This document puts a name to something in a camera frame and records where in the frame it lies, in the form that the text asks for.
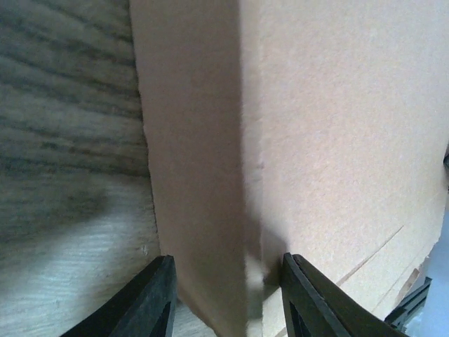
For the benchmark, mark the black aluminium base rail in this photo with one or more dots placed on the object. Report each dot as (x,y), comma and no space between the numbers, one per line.
(409,307)

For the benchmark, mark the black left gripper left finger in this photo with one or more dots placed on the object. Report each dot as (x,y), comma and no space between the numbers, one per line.
(143,307)

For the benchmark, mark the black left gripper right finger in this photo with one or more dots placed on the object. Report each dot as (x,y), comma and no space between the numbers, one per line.
(315,306)

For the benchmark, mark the brown cardboard box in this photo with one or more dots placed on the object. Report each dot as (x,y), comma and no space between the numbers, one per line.
(317,128)

